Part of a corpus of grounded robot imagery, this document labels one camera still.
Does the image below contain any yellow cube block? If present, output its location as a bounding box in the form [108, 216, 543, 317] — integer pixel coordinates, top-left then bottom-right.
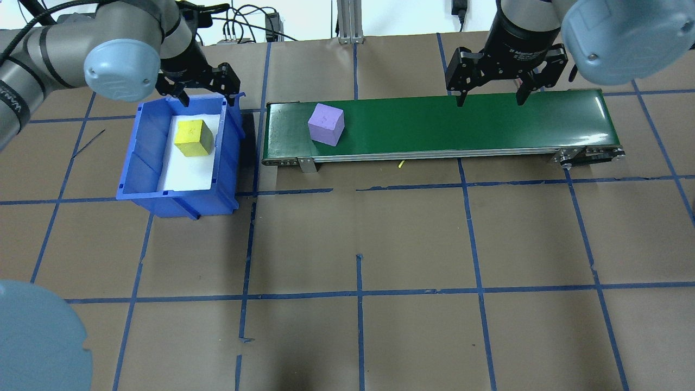
[174, 119, 213, 158]

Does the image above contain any purple cube block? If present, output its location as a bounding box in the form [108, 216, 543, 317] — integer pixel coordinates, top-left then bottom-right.
[307, 103, 346, 147]

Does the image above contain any green belt conveyor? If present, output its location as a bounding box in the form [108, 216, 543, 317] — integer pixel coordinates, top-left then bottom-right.
[262, 89, 626, 173]

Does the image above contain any blue plastic storage bin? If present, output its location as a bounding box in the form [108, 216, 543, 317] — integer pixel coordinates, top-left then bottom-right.
[116, 93, 246, 219]

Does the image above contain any white foam pad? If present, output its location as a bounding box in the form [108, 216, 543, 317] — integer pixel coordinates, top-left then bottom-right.
[157, 111, 223, 192]

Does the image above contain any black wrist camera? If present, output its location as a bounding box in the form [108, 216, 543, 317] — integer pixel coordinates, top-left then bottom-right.
[179, 2, 231, 28]

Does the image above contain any aluminium profile post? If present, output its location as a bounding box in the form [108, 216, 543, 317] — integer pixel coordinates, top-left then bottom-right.
[337, 0, 365, 44]

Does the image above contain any black cable conduit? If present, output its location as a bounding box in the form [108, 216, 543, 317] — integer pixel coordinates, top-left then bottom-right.
[0, 0, 109, 60]

